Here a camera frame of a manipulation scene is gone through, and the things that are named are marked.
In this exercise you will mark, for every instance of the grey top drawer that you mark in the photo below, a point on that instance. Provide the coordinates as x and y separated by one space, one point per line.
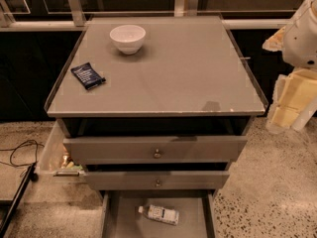
154 150

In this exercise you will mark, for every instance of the white metal railing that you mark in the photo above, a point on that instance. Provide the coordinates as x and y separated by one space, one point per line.
59 15

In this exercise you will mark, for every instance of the dark blue snack packet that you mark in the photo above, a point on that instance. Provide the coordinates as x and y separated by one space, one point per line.
87 76

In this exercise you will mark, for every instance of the blue plastic water bottle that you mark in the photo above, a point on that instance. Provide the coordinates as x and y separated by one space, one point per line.
160 214

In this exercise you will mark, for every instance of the grey drawer cabinet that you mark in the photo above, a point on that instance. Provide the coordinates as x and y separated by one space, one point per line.
187 66

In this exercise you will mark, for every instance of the grey bottom drawer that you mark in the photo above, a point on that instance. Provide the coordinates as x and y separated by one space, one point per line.
121 219

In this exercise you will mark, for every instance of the grey middle drawer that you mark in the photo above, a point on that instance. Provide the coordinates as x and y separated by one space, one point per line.
156 180

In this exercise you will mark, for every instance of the black floor stand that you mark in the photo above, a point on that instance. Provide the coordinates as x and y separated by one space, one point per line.
8 207

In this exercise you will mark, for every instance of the clear plastic storage bin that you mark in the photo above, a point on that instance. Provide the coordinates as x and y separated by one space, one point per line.
49 165

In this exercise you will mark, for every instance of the white ceramic bowl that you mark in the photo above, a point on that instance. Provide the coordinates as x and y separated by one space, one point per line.
128 39

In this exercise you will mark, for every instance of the grey drawer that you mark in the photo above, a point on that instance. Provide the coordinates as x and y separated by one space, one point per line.
121 219
154 150
156 180

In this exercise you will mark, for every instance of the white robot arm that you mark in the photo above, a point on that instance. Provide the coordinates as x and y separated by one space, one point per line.
300 38

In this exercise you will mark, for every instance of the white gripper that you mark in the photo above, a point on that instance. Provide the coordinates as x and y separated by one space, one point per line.
301 45

